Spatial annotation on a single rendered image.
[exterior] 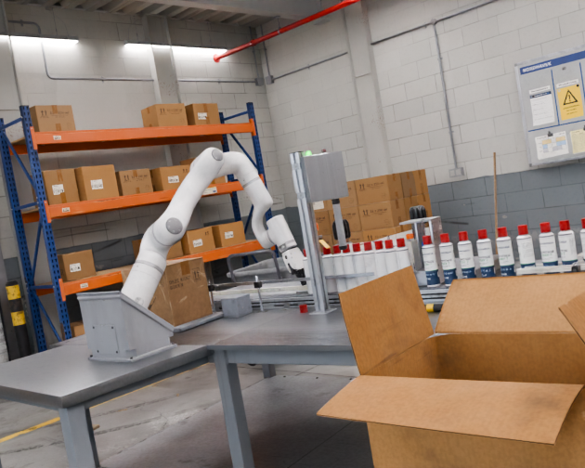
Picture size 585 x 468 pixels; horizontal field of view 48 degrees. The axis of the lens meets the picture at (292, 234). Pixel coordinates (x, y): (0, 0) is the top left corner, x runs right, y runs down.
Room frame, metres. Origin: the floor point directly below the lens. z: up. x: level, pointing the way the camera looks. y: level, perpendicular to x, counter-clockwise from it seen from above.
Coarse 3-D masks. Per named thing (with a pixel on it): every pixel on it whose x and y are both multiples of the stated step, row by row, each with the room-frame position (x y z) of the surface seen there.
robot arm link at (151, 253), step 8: (152, 224) 2.72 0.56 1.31; (144, 240) 2.71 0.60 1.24; (152, 240) 2.69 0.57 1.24; (144, 248) 2.66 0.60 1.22; (152, 248) 2.69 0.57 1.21; (160, 248) 2.71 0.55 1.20; (168, 248) 2.74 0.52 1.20; (144, 256) 2.59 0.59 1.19; (152, 256) 2.59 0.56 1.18; (160, 256) 2.61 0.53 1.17; (152, 264) 2.58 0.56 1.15; (160, 264) 2.60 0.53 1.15
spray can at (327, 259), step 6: (324, 252) 2.85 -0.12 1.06; (330, 252) 2.86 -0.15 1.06; (324, 258) 2.85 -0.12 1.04; (330, 258) 2.84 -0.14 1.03; (324, 264) 2.85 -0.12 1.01; (330, 264) 2.84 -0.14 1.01; (324, 270) 2.86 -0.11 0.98; (330, 270) 2.84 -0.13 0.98; (330, 282) 2.84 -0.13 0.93; (330, 288) 2.84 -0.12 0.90; (336, 288) 2.84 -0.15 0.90
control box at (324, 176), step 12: (312, 156) 2.68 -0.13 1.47; (324, 156) 2.69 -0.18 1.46; (336, 156) 2.71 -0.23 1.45; (312, 168) 2.67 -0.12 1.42; (324, 168) 2.69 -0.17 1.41; (336, 168) 2.71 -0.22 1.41; (312, 180) 2.67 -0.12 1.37; (324, 180) 2.69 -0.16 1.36; (336, 180) 2.70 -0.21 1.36; (312, 192) 2.67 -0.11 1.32; (324, 192) 2.68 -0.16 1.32; (336, 192) 2.70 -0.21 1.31
